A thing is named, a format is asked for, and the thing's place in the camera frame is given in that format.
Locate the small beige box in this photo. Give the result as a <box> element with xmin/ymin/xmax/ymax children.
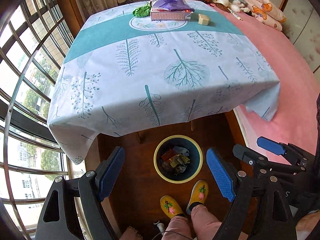
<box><xmin>198</xmin><ymin>14</ymin><xmax>210</xmax><ymax>26</ymax></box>

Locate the left yellow slipper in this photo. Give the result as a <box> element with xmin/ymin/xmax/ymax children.
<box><xmin>160</xmin><ymin>195</ymin><xmax>184</xmax><ymax>219</ymax></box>

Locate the leaf-print blue tablecloth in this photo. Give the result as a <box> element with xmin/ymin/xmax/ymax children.
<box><xmin>47</xmin><ymin>1</ymin><xmax>280</xmax><ymax>164</ymax></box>

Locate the purple plastic bag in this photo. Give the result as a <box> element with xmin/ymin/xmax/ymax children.
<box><xmin>152</xmin><ymin>0</ymin><xmax>195</xmax><ymax>11</ymax></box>

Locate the pink bed sheet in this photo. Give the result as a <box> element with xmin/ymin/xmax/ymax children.
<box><xmin>167</xmin><ymin>0</ymin><xmax>320</xmax><ymax>165</ymax></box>

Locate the white plush toy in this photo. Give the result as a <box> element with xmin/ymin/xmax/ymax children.
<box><xmin>229</xmin><ymin>0</ymin><xmax>250</xmax><ymax>13</ymax></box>

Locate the pink cartoon box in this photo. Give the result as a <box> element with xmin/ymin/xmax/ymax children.
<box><xmin>150</xmin><ymin>9</ymin><xmax>193</xmax><ymax>21</ymax></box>

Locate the bear print folded blanket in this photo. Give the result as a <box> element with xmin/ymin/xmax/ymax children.
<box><xmin>243</xmin><ymin>0</ymin><xmax>286</xmax><ymax>31</ymax></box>

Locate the green crumpled paper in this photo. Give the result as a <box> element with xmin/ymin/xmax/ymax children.
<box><xmin>132</xmin><ymin>4</ymin><xmax>152</xmax><ymax>18</ymax></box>

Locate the white marker pen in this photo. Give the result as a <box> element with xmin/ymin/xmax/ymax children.
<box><xmin>227</xmin><ymin>8</ymin><xmax>242</xmax><ymax>21</ymax></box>

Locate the round trash bin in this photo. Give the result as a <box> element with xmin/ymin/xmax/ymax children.
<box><xmin>153</xmin><ymin>135</ymin><xmax>203</xmax><ymax>184</ymax></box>

